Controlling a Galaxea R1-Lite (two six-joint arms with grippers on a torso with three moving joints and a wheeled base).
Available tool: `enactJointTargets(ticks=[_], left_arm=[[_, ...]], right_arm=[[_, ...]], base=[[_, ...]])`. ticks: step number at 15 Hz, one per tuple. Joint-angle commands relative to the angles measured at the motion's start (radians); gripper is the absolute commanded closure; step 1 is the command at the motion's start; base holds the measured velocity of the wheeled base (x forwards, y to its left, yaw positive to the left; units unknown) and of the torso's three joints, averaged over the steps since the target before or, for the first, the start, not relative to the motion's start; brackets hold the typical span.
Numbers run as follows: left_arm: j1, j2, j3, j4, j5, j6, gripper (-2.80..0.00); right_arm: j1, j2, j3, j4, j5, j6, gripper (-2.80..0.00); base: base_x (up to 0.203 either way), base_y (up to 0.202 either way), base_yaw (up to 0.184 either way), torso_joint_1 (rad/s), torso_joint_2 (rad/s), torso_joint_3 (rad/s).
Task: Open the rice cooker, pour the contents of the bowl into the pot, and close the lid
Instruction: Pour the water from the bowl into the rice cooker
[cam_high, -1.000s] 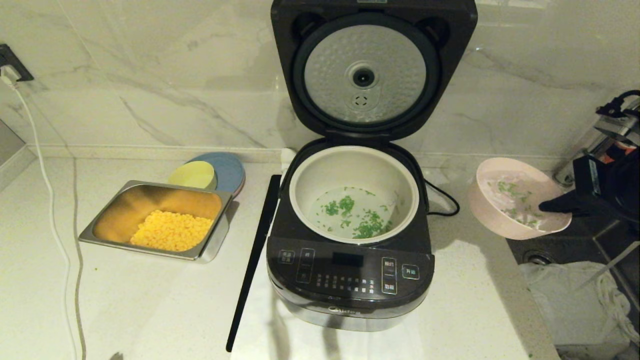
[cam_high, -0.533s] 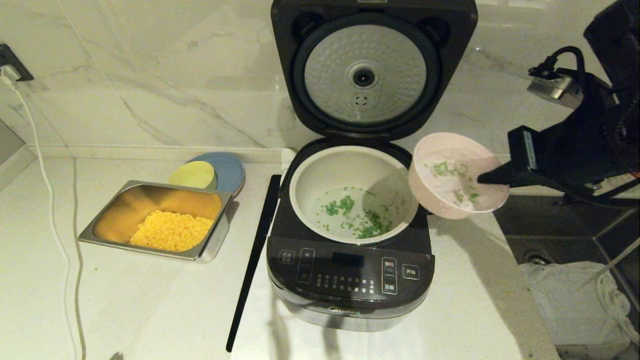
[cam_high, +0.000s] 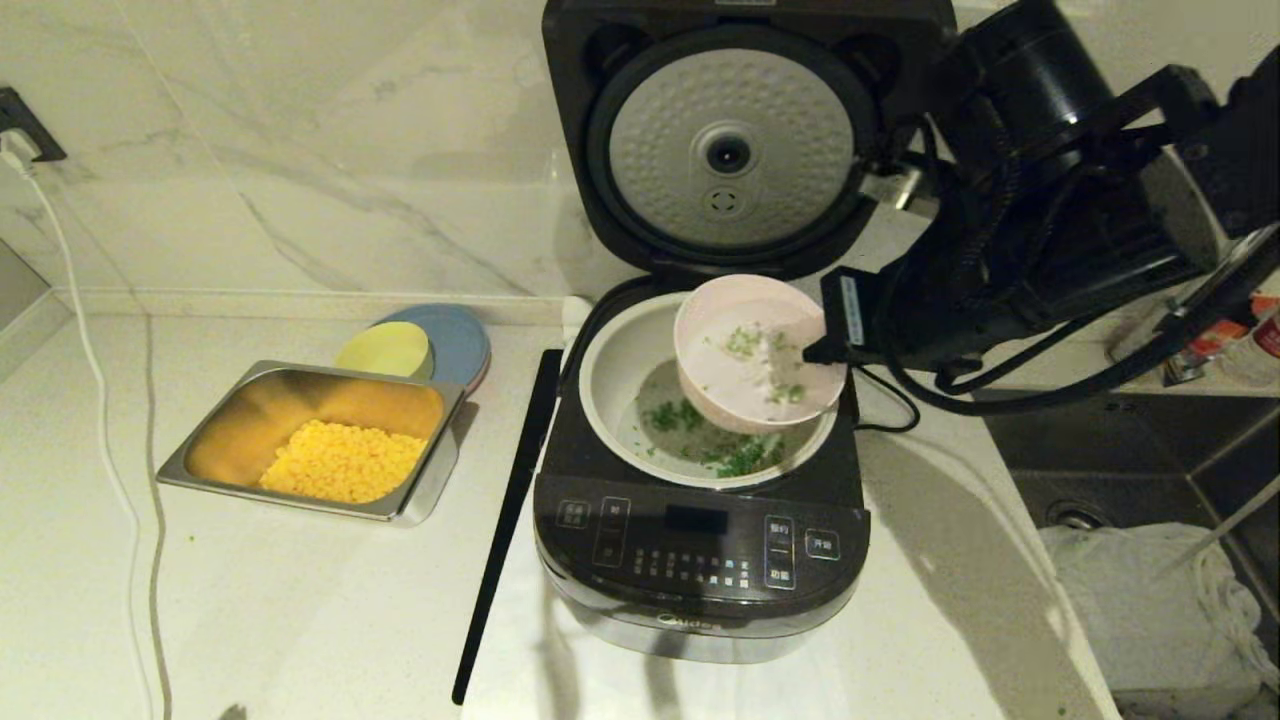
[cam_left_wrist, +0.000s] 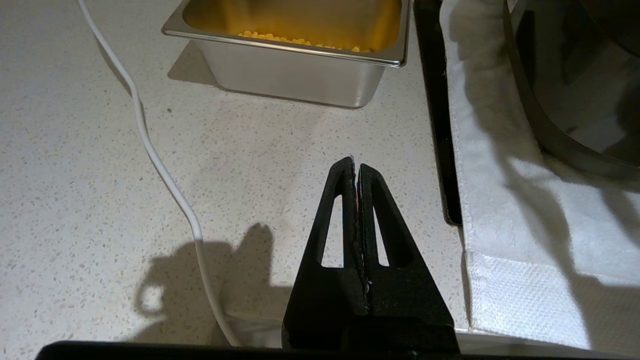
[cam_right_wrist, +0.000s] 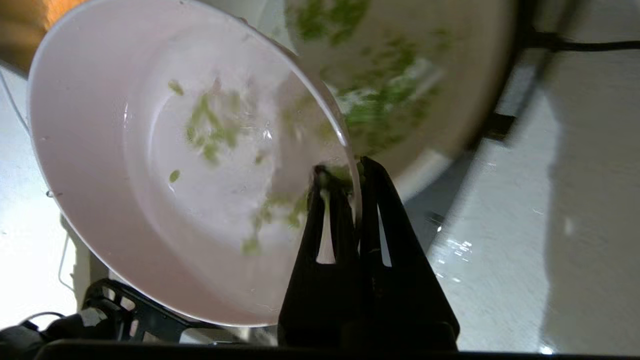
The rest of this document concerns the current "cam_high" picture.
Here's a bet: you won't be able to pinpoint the long black flat strip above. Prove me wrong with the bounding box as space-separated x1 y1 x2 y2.
452 348 563 706

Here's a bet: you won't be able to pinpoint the stainless steel tray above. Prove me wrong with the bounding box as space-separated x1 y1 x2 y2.
157 360 479 527

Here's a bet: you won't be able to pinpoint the black wall socket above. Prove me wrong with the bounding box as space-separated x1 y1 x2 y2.
0 88 69 166

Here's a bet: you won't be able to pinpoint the clear plastic bottle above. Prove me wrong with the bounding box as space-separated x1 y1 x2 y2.
1238 310 1280 387

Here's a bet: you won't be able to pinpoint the white cloth with green specks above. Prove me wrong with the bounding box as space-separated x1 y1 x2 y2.
1040 522 1271 701

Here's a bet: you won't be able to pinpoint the pink bowl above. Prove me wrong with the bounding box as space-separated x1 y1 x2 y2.
673 274 849 436

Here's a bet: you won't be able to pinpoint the yellow corn kernels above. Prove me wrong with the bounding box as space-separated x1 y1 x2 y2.
260 420 429 504

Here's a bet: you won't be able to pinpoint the yellow-green small dish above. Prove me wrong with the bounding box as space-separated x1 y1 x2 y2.
335 321 433 381

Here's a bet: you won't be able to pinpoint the black rice cooker body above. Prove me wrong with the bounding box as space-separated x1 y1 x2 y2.
532 278 869 665

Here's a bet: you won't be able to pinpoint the black rice cooker lid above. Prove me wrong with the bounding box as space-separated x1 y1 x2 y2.
541 0 958 284

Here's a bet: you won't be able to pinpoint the green grains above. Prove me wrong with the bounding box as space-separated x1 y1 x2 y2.
638 320 813 481

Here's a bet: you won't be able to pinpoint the chrome faucet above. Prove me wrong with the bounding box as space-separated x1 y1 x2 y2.
1105 228 1280 389

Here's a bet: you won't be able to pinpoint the black power cable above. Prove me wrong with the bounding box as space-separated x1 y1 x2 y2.
848 365 921 434

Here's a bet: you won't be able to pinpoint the orange labelled bottle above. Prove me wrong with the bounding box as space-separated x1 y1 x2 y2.
1185 292 1280 373

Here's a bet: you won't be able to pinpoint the white power cable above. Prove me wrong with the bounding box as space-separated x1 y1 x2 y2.
0 133 166 720

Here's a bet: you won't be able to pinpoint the blue plate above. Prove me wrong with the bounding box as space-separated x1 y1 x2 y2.
375 304 492 396

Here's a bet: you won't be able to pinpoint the white inner pot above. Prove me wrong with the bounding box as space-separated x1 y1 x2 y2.
578 291 841 491

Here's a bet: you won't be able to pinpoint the round metal sink drain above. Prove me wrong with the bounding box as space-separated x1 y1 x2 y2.
1043 497 1101 531

